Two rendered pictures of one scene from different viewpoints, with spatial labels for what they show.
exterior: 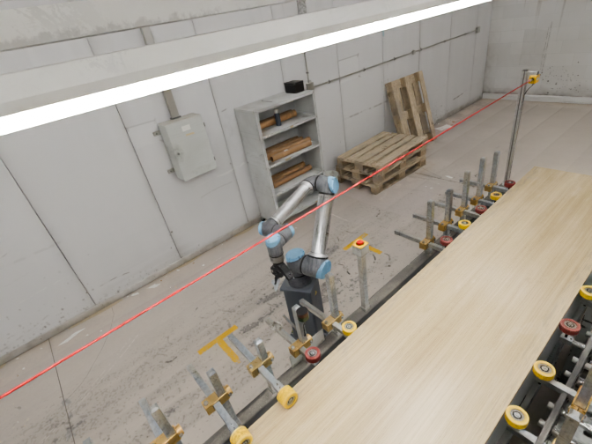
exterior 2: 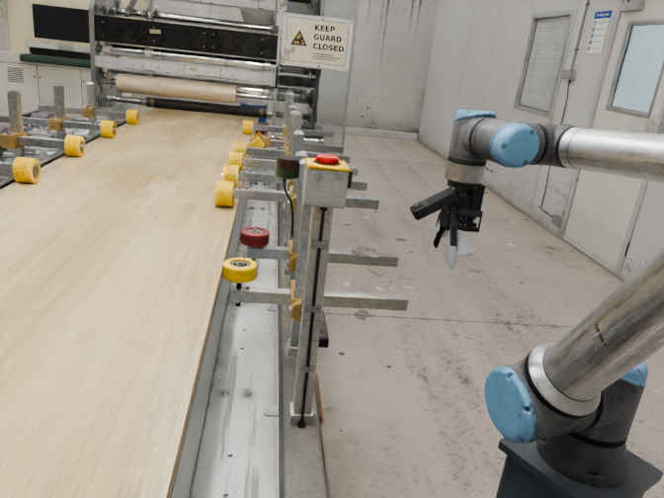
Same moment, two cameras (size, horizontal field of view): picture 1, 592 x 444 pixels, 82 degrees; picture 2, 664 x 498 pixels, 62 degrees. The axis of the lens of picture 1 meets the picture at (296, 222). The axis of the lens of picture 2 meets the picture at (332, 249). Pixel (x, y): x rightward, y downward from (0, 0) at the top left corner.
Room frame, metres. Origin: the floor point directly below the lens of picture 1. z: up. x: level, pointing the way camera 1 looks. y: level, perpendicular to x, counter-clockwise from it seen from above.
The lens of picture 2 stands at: (2.03, -1.15, 1.40)
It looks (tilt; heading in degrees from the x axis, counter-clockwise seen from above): 20 degrees down; 118
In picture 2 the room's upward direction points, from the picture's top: 6 degrees clockwise
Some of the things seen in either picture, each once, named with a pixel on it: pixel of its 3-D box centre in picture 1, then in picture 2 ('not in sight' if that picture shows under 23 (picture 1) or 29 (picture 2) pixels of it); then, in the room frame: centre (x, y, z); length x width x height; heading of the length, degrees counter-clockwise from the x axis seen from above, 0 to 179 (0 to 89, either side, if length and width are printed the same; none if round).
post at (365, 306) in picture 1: (363, 282); (310, 318); (1.57, -0.34, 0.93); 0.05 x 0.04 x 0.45; 125
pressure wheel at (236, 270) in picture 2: (350, 332); (239, 284); (1.28, -0.18, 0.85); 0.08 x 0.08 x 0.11
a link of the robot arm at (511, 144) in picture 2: (283, 233); (507, 142); (1.77, 0.09, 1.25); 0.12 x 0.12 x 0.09; 52
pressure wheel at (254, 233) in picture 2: (314, 358); (254, 248); (1.15, 0.04, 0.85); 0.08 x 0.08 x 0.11
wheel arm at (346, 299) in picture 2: (324, 318); (319, 298); (1.44, -0.06, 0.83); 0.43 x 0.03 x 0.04; 35
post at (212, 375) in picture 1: (225, 402); (293, 198); (0.99, 0.49, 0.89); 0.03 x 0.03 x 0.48; 35
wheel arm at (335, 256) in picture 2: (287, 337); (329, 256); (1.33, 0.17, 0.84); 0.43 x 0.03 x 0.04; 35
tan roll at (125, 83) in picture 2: not in sight; (207, 91); (-0.67, 1.90, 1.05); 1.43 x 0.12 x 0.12; 35
